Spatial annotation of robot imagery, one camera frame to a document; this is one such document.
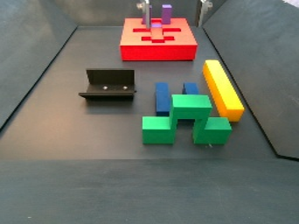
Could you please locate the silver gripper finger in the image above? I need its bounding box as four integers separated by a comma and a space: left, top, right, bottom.
199, 0, 212, 25
136, 0, 151, 29

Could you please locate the blue U-shaped block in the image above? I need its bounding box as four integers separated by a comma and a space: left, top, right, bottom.
155, 82, 200, 116

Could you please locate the black angle fixture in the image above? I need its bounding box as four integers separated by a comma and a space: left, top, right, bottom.
79, 68, 136, 100

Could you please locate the purple U-shaped block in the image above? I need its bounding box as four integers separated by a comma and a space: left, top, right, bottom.
151, 4, 172, 27

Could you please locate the red slotted base block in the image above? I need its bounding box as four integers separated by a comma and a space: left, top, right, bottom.
119, 18, 198, 61

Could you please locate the yellow long bar block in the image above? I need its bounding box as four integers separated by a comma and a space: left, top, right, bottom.
202, 59, 244, 122

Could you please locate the green arch block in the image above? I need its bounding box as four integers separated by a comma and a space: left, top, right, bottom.
142, 94, 232, 144

